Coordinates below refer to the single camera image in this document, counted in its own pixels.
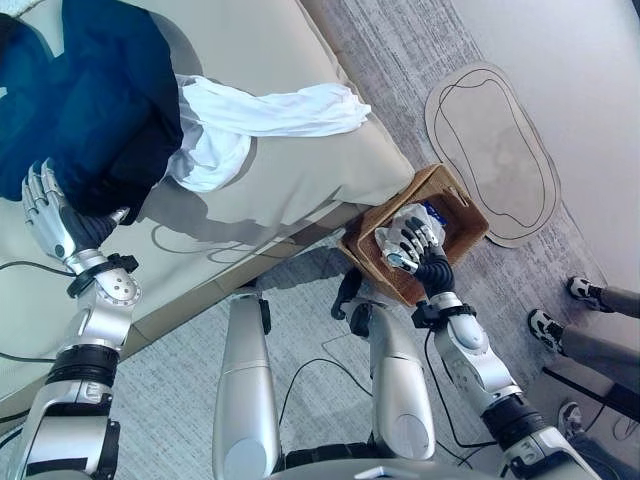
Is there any robot leg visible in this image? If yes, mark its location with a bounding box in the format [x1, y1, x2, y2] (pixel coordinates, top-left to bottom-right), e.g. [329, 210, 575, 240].
[331, 272, 437, 462]
[211, 293, 282, 480]

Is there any black floor cable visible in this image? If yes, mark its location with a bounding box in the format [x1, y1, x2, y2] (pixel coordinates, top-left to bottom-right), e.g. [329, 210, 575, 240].
[278, 335, 502, 451]

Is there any person's leg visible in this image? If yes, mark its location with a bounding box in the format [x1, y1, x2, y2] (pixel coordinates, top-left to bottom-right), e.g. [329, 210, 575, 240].
[593, 284, 640, 315]
[558, 323, 640, 372]

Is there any beige rug with black outlines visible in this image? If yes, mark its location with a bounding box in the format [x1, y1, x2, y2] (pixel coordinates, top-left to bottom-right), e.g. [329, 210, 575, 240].
[424, 60, 561, 248]

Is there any brown wicker basket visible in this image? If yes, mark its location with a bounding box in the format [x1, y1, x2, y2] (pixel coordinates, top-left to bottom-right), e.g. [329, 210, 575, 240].
[338, 163, 491, 308]

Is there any robot left leg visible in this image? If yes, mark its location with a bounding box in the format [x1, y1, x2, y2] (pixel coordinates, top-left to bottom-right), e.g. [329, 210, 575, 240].
[211, 293, 282, 480]

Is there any dark blue jacket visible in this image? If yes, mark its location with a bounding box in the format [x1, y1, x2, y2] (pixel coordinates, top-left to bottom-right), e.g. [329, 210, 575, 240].
[0, 0, 185, 227]

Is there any blue cloth item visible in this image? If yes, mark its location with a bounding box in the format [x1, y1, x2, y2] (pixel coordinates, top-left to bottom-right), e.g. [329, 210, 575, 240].
[422, 199, 450, 225]

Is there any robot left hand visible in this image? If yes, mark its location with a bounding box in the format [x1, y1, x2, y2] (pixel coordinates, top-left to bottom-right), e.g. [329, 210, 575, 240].
[21, 158, 132, 274]

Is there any black cable on sofa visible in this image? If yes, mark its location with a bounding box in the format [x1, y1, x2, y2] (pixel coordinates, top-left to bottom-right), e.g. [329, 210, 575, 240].
[0, 259, 77, 277]

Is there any robot right leg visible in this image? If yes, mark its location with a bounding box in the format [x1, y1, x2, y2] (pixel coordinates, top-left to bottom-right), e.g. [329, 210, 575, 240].
[331, 272, 437, 462]

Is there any grey white shoe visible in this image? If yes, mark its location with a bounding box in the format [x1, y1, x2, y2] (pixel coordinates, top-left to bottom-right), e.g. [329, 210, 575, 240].
[558, 401, 585, 442]

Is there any person's black white shoe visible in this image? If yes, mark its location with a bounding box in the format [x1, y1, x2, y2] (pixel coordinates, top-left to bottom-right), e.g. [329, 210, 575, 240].
[527, 308, 567, 352]
[566, 275, 607, 302]

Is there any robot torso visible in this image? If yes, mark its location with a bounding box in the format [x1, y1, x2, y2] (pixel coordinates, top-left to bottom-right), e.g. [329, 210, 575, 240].
[269, 439, 506, 480]

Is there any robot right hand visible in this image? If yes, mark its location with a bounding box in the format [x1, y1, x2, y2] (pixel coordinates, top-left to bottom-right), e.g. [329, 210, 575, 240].
[382, 217, 457, 302]

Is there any white garment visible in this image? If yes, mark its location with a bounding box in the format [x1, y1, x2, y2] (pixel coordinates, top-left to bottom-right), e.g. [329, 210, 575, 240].
[163, 73, 372, 194]

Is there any light grey garment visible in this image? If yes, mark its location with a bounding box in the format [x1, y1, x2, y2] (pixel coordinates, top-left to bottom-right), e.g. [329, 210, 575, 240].
[374, 201, 447, 252]

